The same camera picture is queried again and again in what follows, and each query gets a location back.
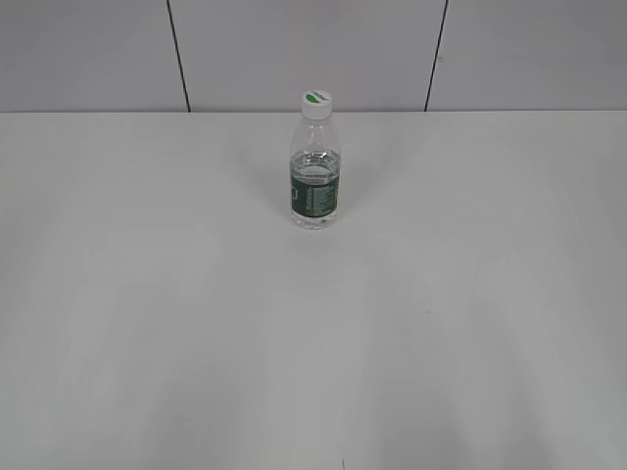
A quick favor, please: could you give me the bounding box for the clear Cestbon water bottle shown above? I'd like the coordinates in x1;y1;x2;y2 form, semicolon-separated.
289;117;341;230

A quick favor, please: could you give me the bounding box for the white green bottle cap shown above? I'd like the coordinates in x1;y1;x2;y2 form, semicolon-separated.
301;90;333;120

